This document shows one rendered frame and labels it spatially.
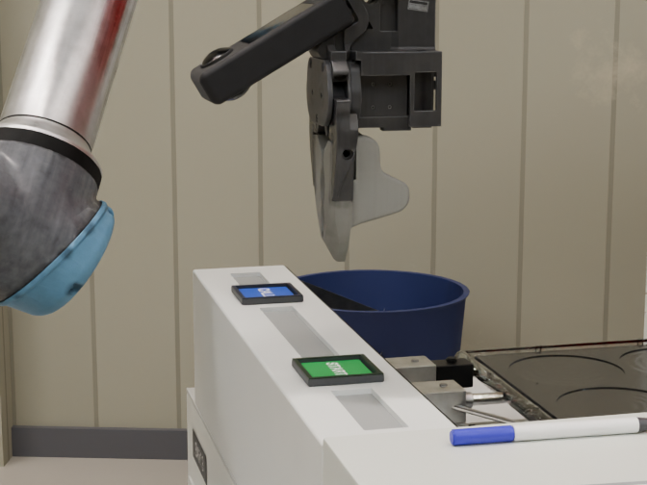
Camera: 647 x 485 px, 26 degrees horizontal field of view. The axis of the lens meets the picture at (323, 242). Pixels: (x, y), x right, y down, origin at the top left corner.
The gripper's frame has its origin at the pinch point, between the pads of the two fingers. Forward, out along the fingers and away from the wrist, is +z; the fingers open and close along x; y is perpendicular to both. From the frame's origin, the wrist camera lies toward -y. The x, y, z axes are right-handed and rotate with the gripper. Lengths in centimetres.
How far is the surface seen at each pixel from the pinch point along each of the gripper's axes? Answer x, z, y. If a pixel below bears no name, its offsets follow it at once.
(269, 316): 20.4, 10.1, -0.8
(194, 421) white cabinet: 40.0, 25.5, -5.0
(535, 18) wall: 232, -9, 104
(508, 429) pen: -18.8, 8.4, 7.0
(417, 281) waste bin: 223, 53, 72
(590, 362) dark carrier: 19.6, 15.8, 28.9
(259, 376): 5.2, 11.1, -4.3
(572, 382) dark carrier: 13.8, 15.8, 24.8
